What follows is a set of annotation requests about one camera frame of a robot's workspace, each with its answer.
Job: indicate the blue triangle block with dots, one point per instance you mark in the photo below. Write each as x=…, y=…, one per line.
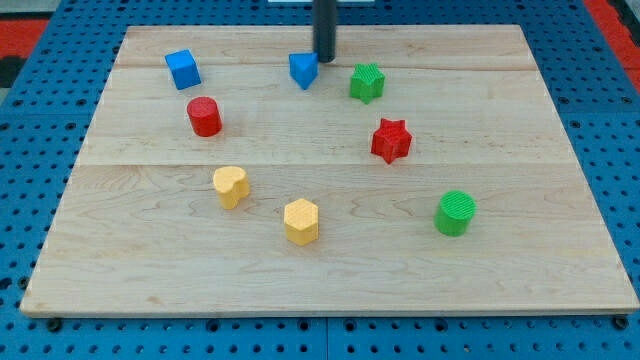
x=303, y=68

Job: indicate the blue cube block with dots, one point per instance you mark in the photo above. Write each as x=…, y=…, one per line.
x=183, y=69

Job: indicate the light wooden board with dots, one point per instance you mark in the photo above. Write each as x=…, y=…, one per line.
x=140, y=231

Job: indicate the red cylinder block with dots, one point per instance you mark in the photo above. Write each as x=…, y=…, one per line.
x=204, y=116

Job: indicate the green cylinder block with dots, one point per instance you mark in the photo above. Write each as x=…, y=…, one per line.
x=455, y=211

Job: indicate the green star block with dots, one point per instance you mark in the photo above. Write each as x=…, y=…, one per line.
x=367, y=82

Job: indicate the yellow heart block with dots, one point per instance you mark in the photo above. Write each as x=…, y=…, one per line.
x=231, y=184

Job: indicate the red star block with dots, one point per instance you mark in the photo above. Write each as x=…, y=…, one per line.
x=391, y=140

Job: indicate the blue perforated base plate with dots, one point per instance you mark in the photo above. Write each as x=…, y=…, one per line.
x=46, y=114

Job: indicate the yellow hexagon block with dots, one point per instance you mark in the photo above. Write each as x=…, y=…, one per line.
x=301, y=221

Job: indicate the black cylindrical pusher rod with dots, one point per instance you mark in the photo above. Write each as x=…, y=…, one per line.
x=324, y=27

